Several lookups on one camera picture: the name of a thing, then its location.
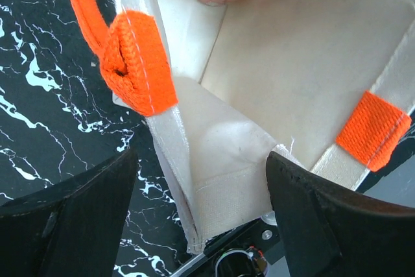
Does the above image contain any black marble pattern mat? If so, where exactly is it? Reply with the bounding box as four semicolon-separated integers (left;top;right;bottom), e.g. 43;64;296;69
1;0;190;276

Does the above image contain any canvas bag with orange handles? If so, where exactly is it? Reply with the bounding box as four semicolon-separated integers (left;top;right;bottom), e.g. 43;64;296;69
70;0;414;254

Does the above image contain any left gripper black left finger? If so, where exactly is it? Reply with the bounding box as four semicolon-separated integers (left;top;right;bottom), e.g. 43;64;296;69
1;150;138;276

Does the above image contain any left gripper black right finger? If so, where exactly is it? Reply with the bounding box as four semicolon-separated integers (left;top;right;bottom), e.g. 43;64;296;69
266;152;414;276

